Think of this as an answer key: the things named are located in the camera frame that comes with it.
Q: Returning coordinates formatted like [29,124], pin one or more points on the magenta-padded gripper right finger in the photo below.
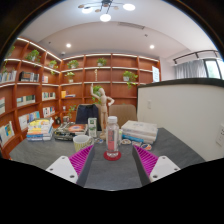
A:
[161,167]

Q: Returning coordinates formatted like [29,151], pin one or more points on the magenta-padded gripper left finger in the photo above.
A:
[63,168]

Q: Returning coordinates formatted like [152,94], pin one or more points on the clear plastic water bottle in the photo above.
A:
[112,138]

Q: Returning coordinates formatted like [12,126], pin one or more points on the small round badge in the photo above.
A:
[136,144]
[146,147]
[99,140]
[126,141]

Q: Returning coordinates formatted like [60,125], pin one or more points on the yellow striped white mug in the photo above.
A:
[81,143]

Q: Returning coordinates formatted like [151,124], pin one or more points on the stack of dark books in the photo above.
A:
[70,130]

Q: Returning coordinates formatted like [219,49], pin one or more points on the stack of white books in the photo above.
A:
[140,130]

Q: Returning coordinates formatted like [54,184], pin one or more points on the stack of colourful books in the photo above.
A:
[40,130]

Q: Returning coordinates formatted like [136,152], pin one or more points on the flat round red coaster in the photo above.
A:
[107,158]

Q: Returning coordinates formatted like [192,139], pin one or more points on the tall green white carton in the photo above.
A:
[92,127]

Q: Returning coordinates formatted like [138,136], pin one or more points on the small green white box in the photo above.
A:
[120,135]

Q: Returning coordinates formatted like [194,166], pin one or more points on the dark blue chair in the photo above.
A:
[83,114]

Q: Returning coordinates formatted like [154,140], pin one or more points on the tan upholstered chair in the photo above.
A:
[124,114]

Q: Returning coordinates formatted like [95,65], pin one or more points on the wooden artist mannequin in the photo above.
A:
[103,105]

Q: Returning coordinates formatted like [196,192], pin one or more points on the red-brown wooden shelf unit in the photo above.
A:
[33,90]

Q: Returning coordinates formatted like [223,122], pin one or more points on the white poster sheet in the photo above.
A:
[156,73]

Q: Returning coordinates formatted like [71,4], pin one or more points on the grey sheer curtain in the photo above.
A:
[190,69]

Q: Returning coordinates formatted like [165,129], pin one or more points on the dark framed window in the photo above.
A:
[213,69]

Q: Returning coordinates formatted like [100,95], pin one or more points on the recessed ceiling spotlight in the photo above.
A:
[152,46]
[68,45]

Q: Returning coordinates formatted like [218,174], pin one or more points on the ceiling air vent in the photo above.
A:
[131,25]

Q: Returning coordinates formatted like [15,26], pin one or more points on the branched ceiling lamp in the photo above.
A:
[105,17]

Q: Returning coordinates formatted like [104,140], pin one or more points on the white light switch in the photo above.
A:
[149,104]

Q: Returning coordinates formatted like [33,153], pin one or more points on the white wall socket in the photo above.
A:
[220,135]

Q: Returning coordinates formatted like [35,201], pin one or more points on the black curtain rail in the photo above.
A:
[195,54]

